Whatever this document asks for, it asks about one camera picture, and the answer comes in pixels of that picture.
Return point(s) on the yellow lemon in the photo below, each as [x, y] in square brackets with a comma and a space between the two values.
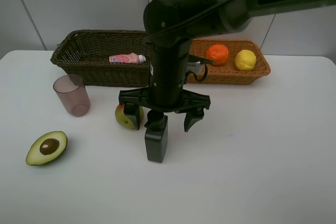
[245, 60]

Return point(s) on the red green mango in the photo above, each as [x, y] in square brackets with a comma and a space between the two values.
[119, 114]

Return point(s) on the translucent pink plastic cup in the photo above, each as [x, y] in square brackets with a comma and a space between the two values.
[72, 93]

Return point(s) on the pink bottle with white cap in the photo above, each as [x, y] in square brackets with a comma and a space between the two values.
[129, 58]

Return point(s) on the halved avocado with pit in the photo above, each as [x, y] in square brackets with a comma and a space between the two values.
[47, 148]

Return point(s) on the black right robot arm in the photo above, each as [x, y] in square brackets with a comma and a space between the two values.
[171, 26]

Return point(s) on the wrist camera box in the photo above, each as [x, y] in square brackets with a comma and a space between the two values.
[195, 63]

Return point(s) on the dark brown wicker basket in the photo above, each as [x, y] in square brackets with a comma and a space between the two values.
[86, 53]

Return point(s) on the dark green pump bottle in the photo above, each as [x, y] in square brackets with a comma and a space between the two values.
[156, 136]

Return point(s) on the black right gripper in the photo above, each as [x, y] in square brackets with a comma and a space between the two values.
[165, 91]

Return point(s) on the orange tangerine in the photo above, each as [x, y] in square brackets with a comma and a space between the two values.
[218, 54]

